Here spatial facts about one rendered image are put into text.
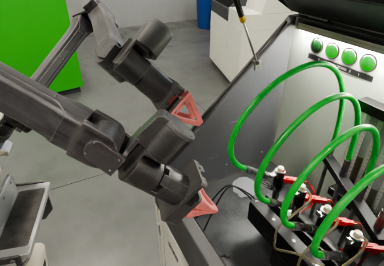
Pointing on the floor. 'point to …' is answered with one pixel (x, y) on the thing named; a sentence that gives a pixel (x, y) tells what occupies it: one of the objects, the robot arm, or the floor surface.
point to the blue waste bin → (204, 7)
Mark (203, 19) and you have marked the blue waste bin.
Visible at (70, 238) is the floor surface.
